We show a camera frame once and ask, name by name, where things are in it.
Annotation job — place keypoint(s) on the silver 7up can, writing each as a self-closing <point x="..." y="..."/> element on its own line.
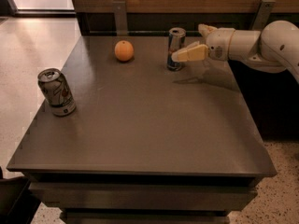
<point x="56" y="91"/>

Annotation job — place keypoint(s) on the right metal bracket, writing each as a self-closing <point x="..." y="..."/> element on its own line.
<point x="262" y="14"/>

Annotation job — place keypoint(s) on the dark object bottom left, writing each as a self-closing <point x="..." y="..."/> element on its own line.
<point x="17" y="203"/>

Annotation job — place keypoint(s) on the red bull can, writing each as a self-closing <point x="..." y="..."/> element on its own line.
<point x="175" y="42"/>

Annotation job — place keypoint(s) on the metal bracket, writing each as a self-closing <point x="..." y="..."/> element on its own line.
<point x="120" y="16"/>
<point x="262" y="14"/>

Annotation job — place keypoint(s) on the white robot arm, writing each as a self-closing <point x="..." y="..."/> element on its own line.
<point x="273" y="49"/>

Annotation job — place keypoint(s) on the left metal bracket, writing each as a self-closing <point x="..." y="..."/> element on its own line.
<point x="120" y="16"/>

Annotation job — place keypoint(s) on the orange fruit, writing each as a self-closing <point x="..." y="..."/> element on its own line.
<point x="124" y="51"/>

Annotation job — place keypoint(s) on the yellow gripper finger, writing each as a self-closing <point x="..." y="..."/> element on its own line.
<point x="204" y="30"/>
<point x="194" y="52"/>

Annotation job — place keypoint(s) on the grey table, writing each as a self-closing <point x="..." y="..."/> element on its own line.
<point x="145" y="145"/>

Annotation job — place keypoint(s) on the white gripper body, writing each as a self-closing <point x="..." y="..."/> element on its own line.
<point x="218" y="45"/>

